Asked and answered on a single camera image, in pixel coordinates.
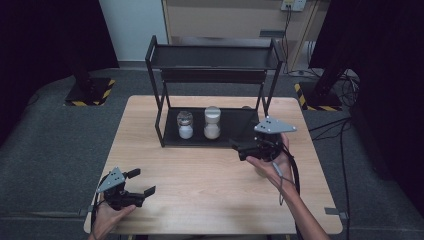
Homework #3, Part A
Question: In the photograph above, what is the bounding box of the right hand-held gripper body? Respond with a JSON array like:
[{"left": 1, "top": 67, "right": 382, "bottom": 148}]
[{"left": 237, "top": 115, "right": 298, "bottom": 163}]

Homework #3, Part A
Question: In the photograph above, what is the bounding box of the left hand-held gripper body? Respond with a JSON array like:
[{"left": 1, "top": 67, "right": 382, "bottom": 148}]
[{"left": 95, "top": 166, "right": 146, "bottom": 212}]

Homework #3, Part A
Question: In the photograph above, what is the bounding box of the black metal two-tier rack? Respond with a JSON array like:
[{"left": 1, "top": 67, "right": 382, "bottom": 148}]
[{"left": 144, "top": 34, "right": 284, "bottom": 149}]

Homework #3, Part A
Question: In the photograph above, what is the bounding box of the silver lid seasoning jar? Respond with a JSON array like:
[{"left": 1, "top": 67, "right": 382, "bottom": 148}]
[{"left": 176, "top": 110, "right": 195, "bottom": 141}]

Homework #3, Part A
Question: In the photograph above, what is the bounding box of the person's left hand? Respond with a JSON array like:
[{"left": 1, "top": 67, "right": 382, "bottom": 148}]
[{"left": 89, "top": 202, "right": 137, "bottom": 240}]

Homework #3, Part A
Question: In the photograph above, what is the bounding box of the person's right hand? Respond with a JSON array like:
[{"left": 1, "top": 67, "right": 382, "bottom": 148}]
[{"left": 245, "top": 132, "right": 296, "bottom": 198}]

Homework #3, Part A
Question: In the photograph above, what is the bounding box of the black stand with striped base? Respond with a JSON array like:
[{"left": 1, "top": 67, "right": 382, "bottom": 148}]
[
  {"left": 63, "top": 56, "right": 116, "bottom": 108},
  {"left": 293, "top": 68, "right": 344, "bottom": 112}
]

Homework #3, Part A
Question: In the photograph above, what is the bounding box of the black curtain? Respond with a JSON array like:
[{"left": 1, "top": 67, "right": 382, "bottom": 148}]
[
  {"left": 0, "top": 0, "right": 120, "bottom": 149},
  {"left": 309, "top": 0, "right": 424, "bottom": 208}
]

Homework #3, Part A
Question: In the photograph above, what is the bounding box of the left hand-held gripper cable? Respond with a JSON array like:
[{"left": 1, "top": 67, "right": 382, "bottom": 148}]
[{"left": 89, "top": 173, "right": 111, "bottom": 240}]

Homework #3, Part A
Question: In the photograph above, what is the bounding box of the hand-held gripper cable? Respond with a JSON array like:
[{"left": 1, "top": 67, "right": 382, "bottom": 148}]
[
  {"left": 89, "top": 173, "right": 111, "bottom": 240},
  {"left": 271, "top": 141, "right": 303, "bottom": 240}
]

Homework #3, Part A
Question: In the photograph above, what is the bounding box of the grey table bracket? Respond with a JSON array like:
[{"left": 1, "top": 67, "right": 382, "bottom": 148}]
[
  {"left": 324, "top": 206, "right": 350, "bottom": 221},
  {"left": 78, "top": 205, "right": 95, "bottom": 217}
]

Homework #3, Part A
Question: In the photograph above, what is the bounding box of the right hand-held gripper cable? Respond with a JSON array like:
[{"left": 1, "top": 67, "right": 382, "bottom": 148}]
[{"left": 271, "top": 141, "right": 303, "bottom": 240}]

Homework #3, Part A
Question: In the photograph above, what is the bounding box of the black floor cable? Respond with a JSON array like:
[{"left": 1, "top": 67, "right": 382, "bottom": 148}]
[{"left": 308, "top": 116, "right": 353, "bottom": 240}]

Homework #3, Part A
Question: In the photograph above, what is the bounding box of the tangle of black cables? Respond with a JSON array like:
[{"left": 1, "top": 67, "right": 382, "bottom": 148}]
[{"left": 334, "top": 70, "right": 362, "bottom": 108}]

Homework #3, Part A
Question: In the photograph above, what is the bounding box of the white wall outlet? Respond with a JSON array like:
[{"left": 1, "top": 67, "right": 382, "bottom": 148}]
[{"left": 280, "top": 0, "right": 307, "bottom": 13}]

